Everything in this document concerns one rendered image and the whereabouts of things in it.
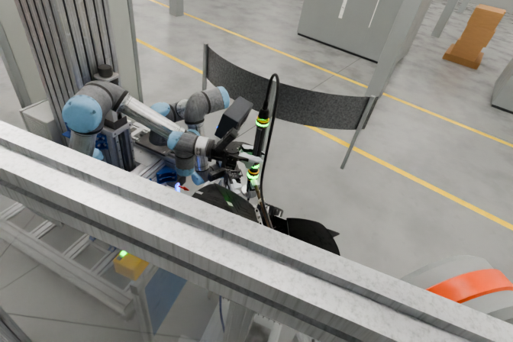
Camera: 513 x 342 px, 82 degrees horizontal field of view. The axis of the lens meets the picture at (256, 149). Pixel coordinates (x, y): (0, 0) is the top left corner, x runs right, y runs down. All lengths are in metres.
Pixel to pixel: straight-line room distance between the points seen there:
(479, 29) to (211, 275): 8.79
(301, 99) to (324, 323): 2.87
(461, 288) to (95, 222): 0.35
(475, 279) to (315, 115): 2.80
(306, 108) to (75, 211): 2.90
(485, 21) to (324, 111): 6.26
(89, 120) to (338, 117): 2.50
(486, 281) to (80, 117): 1.10
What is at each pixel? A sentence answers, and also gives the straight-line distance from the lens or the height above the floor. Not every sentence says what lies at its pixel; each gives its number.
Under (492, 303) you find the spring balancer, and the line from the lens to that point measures 0.41.
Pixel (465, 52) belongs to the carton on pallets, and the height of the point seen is 0.29.
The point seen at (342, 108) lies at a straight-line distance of 3.14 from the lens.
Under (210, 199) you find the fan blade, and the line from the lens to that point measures 1.38.
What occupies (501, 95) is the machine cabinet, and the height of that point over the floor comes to 0.26.
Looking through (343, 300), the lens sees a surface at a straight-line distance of 0.21.
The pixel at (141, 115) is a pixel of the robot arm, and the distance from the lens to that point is 1.27.
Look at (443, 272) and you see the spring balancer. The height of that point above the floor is 1.95.
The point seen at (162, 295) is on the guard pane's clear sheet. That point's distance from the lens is 0.34.
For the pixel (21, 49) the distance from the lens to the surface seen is 2.55.
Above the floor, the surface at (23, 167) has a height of 2.05.
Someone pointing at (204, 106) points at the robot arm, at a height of 1.47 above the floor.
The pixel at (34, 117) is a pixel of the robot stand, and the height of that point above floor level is 1.23.
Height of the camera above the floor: 2.23
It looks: 38 degrees down
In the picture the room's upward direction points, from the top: 10 degrees clockwise
